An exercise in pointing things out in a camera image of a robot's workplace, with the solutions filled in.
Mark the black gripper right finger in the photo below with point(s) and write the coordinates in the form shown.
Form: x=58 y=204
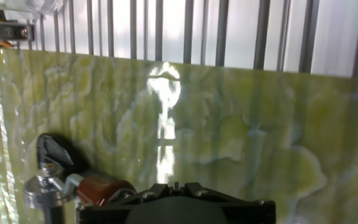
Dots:
x=250 y=213

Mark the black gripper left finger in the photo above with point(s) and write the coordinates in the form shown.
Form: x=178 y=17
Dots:
x=104 y=213

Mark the grey metal lever base housing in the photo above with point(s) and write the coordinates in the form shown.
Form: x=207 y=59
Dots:
x=42 y=193

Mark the black C-clamp with steel screw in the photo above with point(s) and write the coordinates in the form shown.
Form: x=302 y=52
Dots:
x=57 y=149

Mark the clear water bottle blue cap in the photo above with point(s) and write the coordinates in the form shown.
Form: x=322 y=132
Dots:
x=42 y=6

